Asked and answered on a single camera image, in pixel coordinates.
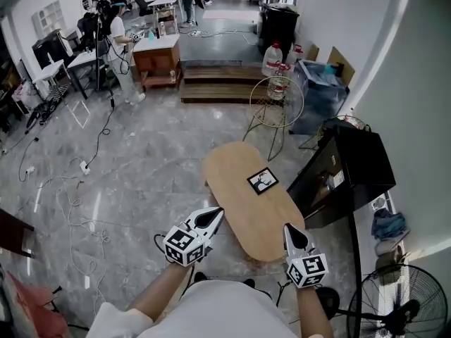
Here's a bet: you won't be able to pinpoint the brown paper bag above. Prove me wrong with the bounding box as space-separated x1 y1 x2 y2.
375 246 414 271

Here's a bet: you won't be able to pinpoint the tall black cabinet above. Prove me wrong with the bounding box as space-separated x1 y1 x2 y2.
258 1 301 60

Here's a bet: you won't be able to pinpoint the person's right forearm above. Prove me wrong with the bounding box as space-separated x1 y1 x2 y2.
295 286 335 338

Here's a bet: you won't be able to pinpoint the white plastic bag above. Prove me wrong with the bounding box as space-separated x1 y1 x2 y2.
373 238 406 257

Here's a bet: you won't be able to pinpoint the white cubby shelf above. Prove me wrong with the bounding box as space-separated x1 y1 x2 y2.
31 0 67 39

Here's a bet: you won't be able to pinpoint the dark brown wooden bench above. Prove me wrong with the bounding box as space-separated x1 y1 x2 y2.
0 208 36 259

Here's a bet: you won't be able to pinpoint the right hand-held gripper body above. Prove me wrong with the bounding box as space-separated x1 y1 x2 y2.
283 251 330 289

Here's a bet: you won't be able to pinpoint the black picture frame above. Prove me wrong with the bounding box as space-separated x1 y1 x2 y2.
246 166 280 197

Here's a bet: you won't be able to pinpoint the black pedestal fan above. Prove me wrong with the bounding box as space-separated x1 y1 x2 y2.
316 263 442 338

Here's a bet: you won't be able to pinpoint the red fabric bag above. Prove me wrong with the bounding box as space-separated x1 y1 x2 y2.
1 270 68 338

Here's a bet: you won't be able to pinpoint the white top desk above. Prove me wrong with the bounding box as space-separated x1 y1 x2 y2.
66 46 117 101

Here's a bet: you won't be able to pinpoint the blue cloth pile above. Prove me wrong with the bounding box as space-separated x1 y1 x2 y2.
371 208 409 242

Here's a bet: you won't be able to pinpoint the oval wooden table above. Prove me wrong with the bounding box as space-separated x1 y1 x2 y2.
202 141 307 263

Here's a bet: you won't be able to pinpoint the gold wire side table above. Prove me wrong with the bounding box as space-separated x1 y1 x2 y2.
299 115 371 151
242 75 305 162

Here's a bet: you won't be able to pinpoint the black glass-door fridge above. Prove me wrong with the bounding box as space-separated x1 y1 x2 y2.
286 124 397 230

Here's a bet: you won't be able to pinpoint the person's left forearm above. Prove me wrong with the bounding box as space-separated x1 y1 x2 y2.
127 261 194 322

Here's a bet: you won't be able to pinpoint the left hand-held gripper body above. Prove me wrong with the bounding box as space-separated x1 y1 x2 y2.
162 223 214 268

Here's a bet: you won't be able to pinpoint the long black bar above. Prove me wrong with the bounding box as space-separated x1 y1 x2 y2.
347 212 364 338

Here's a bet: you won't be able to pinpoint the white floor cable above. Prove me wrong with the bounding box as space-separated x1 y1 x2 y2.
16 156 111 308

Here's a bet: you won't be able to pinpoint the dark wooden steps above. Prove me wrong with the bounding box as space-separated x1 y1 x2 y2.
179 60 272 104

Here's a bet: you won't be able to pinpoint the white extension cable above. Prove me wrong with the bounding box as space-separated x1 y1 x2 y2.
185 27 260 46

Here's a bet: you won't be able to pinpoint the clear water jug red label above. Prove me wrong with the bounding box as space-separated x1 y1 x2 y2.
284 43 304 67
261 40 285 78
266 65 292 101

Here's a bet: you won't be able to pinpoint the black floor cable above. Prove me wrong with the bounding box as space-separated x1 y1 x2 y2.
84 95 116 170

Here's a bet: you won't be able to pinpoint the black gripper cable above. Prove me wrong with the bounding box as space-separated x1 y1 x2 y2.
153 233 195 301
276 280 294 308

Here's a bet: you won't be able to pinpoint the person's white shirt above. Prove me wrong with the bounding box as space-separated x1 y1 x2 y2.
85 279 302 338

